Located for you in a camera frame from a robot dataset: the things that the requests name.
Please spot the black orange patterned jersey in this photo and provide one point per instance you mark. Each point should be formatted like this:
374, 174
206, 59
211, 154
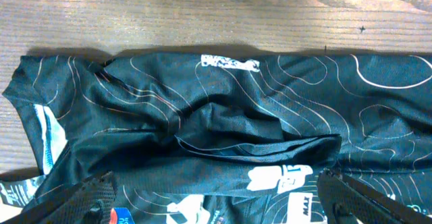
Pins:
196, 138

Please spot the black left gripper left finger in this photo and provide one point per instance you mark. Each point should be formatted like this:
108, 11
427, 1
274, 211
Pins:
87, 202

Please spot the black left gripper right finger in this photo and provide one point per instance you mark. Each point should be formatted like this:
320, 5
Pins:
347, 201

